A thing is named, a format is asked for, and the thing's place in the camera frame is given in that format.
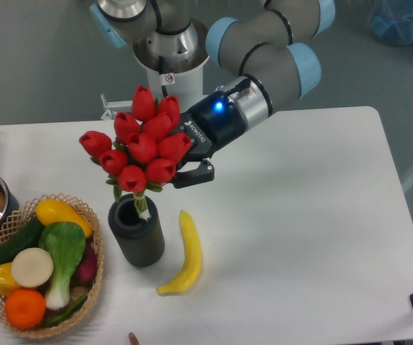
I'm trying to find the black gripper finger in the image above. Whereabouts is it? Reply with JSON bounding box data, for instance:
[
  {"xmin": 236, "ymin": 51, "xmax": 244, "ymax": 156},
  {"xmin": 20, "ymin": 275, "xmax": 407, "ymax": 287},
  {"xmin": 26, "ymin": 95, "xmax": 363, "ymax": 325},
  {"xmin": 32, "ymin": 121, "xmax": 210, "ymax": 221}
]
[{"xmin": 172, "ymin": 159, "xmax": 215, "ymax": 189}]

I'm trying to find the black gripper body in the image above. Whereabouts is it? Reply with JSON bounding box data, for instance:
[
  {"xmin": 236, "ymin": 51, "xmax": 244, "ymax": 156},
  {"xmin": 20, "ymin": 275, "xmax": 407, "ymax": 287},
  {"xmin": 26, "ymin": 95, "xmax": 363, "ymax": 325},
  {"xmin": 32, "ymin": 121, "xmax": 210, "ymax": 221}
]
[{"xmin": 172, "ymin": 91, "xmax": 246, "ymax": 164}]

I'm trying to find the red tulip bouquet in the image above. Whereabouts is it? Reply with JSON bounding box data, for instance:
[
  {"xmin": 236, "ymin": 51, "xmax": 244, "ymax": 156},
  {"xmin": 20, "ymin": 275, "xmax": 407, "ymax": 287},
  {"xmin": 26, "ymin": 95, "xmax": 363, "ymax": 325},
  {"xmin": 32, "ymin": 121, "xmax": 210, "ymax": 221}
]
[{"xmin": 79, "ymin": 86, "xmax": 192, "ymax": 221}]

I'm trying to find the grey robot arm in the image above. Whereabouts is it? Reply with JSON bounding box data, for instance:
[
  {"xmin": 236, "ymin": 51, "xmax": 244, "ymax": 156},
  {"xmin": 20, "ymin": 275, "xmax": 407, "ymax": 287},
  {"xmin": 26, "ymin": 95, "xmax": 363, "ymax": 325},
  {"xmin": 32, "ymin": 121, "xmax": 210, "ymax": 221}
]
[{"xmin": 90, "ymin": 1, "xmax": 335, "ymax": 188}]

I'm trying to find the dark grey ribbed vase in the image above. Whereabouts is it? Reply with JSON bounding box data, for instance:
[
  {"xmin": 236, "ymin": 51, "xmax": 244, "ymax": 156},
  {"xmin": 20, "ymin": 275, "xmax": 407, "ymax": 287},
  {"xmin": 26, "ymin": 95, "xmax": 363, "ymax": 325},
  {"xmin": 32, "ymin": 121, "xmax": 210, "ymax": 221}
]
[{"xmin": 108, "ymin": 194, "xmax": 164, "ymax": 267}]

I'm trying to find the person fingertip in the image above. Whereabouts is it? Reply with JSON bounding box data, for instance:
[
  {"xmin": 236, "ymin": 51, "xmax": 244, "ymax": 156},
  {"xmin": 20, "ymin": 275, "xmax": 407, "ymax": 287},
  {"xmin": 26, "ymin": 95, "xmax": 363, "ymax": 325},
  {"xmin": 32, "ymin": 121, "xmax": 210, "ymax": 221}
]
[{"xmin": 128, "ymin": 332, "xmax": 139, "ymax": 345}]

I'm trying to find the yellow banana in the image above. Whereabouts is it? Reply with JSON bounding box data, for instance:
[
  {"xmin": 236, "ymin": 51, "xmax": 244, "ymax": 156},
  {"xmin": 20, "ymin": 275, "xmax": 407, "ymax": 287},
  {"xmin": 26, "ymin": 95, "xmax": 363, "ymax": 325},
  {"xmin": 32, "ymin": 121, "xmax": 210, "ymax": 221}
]
[{"xmin": 156, "ymin": 210, "xmax": 203, "ymax": 295}]

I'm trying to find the green bok choy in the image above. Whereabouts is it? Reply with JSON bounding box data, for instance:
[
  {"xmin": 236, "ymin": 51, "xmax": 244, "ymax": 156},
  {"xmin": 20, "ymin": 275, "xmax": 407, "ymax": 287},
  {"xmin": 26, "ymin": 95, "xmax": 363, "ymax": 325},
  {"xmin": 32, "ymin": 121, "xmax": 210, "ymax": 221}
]
[{"xmin": 39, "ymin": 221, "xmax": 85, "ymax": 310}]

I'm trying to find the purple sweet potato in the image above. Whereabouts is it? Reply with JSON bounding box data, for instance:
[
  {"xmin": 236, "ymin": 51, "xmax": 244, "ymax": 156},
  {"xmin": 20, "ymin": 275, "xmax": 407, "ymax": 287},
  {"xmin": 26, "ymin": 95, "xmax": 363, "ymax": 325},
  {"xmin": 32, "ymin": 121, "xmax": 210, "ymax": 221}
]
[{"xmin": 75, "ymin": 241, "xmax": 98, "ymax": 283}]

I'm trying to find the yellow squash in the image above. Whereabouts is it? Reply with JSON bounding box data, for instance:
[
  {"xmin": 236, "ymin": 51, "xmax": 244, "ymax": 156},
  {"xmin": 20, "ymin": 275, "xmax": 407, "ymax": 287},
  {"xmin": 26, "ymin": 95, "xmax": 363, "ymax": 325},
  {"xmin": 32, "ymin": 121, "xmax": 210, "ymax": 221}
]
[{"xmin": 35, "ymin": 199, "xmax": 93, "ymax": 239}]

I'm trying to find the dark green cucumber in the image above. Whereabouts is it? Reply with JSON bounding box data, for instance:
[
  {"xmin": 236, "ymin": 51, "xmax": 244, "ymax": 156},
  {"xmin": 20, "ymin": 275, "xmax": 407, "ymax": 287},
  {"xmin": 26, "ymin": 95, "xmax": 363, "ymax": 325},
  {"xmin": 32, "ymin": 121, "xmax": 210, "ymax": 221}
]
[{"xmin": 0, "ymin": 216, "xmax": 45, "ymax": 265}]

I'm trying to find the woven wicker basket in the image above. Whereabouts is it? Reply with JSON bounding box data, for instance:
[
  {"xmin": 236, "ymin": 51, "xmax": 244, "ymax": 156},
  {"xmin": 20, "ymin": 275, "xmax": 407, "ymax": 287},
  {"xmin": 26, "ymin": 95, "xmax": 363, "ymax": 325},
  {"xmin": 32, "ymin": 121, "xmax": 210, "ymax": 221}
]
[{"xmin": 0, "ymin": 193, "xmax": 104, "ymax": 339}]

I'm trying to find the white round radish slice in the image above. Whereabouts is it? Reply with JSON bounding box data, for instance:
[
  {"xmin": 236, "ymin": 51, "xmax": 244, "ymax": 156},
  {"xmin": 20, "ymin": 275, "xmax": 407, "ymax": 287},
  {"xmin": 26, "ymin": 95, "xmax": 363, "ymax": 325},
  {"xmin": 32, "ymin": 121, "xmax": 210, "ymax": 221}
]
[{"xmin": 11, "ymin": 247, "xmax": 53, "ymax": 288}]

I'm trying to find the green bean pod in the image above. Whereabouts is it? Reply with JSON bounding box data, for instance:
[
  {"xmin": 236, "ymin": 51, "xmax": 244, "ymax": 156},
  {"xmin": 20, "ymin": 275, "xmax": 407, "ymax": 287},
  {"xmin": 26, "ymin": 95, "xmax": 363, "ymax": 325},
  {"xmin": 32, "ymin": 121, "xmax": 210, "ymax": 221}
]
[{"xmin": 43, "ymin": 295, "xmax": 88, "ymax": 328}]

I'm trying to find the blue plastic bag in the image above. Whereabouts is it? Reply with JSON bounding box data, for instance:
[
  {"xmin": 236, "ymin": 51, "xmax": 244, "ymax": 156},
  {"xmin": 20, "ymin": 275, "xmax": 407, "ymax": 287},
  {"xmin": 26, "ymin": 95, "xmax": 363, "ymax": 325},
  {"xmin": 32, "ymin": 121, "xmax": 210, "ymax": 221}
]
[{"xmin": 368, "ymin": 1, "xmax": 413, "ymax": 46}]

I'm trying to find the orange fruit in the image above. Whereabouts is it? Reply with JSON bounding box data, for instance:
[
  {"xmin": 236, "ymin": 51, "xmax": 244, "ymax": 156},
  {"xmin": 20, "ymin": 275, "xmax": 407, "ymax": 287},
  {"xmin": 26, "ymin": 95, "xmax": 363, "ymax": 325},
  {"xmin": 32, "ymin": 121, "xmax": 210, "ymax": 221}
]
[{"xmin": 4, "ymin": 289, "xmax": 46, "ymax": 329}]

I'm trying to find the yellow bell pepper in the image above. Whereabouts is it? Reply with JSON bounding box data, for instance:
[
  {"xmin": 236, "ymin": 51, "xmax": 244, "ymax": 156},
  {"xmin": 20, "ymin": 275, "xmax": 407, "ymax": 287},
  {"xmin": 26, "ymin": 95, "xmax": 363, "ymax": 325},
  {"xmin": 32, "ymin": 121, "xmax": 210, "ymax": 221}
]
[{"xmin": 0, "ymin": 262, "xmax": 22, "ymax": 297}]

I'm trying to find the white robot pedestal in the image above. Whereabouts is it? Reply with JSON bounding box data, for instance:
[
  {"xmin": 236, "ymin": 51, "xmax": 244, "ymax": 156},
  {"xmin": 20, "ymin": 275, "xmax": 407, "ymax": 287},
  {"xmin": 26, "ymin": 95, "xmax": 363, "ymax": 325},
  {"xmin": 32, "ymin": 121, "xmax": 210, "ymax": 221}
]
[{"xmin": 130, "ymin": 16, "xmax": 209, "ymax": 111}]

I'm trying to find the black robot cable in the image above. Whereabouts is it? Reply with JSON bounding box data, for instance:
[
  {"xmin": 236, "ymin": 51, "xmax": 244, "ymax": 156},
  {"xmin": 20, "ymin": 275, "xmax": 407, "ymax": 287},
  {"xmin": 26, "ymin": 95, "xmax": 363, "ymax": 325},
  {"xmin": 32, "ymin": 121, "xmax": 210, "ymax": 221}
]
[{"xmin": 157, "ymin": 55, "xmax": 175, "ymax": 101}]

